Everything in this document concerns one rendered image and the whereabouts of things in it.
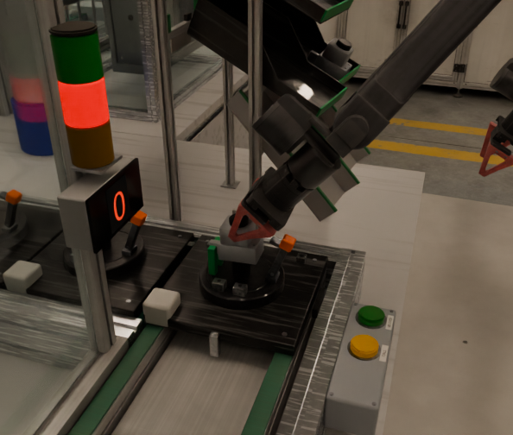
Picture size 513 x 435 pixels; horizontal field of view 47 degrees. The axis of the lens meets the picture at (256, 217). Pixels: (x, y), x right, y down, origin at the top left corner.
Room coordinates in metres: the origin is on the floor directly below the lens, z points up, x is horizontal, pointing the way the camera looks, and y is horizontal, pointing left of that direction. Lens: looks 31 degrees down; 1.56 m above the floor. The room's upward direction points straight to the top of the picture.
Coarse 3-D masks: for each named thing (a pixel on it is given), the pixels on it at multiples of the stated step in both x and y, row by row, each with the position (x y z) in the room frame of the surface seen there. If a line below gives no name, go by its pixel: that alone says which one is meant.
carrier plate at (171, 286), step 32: (192, 256) 0.87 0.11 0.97; (288, 256) 0.86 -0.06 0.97; (320, 256) 0.86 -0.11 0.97; (192, 288) 0.77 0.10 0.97; (288, 288) 0.77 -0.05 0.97; (192, 320) 0.69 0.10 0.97; (224, 320) 0.69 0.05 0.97; (256, 320) 0.69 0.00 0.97; (288, 320) 0.69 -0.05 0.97; (288, 352) 0.64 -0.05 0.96
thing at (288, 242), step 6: (270, 240) 0.77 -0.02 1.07; (276, 240) 0.77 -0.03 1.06; (282, 240) 0.76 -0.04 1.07; (288, 240) 0.76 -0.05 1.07; (294, 240) 0.77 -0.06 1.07; (276, 246) 0.76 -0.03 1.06; (282, 246) 0.76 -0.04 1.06; (288, 246) 0.76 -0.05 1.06; (282, 252) 0.76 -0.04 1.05; (276, 258) 0.76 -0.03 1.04; (282, 258) 0.76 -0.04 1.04; (276, 264) 0.76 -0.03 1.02; (270, 270) 0.77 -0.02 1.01; (276, 270) 0.76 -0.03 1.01
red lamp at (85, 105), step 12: (60, 84) 0.63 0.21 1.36; (84, 84) 0.62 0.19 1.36; (96, 84) 0.63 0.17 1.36; (60, 96) 0.63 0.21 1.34; (72, 96) 0.62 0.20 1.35; (84, 96) 0.62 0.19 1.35; (96, 96) 0.63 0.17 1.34; (72, 108) 0.62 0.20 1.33; (84, 108) 0.62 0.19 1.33; (96, 108) 0.63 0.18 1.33; (72, 120) 0.62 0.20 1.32; (84, 120) 0.62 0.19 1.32; (96, 120) 0.62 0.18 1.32
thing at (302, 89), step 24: (216, 0) 1.12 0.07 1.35; (240, 0) 1.17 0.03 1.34; (192, 24) 1.07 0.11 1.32; (216, 24) 1.05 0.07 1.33; (240, 24) 1.03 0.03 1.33; (264, 24) 1.15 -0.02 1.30; (288, 24) 1.12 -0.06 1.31; (216, 48) 1.05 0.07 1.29; (240, 48) 1.03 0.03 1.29; (264, 48) 1.01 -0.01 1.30; (288, 48) 1.12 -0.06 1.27; (264, 72) 1.01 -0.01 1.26; (288, 72) 1.08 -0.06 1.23; (312, 72) 1.10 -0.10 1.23; (312, 96) 1.03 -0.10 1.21; (336, 96) 1.02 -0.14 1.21
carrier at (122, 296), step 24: (120, 240) 0.89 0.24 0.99; (144, 240) 0.92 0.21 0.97; (168, 240) 0.92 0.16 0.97; (192, 240) 0.93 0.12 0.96; (120, 264) 0.81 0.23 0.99; (144, 264) 0.84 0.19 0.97; (168, 264) 0.84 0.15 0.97; (120, 288) 0.77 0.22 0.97; (144, 288) 0.77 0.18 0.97; (120, 312) 0.72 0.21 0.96
